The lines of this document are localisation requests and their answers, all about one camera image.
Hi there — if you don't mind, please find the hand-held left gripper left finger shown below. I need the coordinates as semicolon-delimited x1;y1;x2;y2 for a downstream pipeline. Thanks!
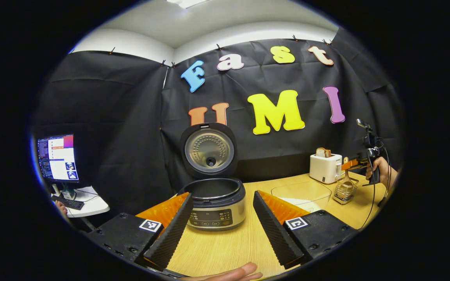
88;192;194;272

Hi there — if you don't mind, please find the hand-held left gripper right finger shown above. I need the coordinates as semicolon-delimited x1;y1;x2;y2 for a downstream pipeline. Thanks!
253;190;358;270

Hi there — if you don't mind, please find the wooden spoon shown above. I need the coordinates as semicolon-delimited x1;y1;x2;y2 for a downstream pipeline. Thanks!
340;156;354;196

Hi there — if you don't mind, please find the metal wire chopstick holder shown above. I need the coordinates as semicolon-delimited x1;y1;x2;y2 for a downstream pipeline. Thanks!
333;178;359;205

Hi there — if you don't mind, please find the grey silver rice cooker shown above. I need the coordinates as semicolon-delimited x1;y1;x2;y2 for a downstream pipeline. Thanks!
178;123;246;231

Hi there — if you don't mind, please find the white toaster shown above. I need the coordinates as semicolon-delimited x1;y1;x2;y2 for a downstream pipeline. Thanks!
309;153;343;184

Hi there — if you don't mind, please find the white side table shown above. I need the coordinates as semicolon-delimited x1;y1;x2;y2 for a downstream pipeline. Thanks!
51;186;111;218

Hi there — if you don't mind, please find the black keyboard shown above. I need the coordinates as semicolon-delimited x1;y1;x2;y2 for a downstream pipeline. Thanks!
52;195;85;211

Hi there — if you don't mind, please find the black backdrop cloth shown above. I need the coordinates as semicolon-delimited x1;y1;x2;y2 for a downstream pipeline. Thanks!
32;27;405;235

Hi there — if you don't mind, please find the computer monitor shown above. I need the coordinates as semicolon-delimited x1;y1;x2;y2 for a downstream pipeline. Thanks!
37;134;80;184

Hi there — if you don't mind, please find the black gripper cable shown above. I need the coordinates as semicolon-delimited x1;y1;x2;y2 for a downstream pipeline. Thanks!
360;154;378;229
377;135;392;207

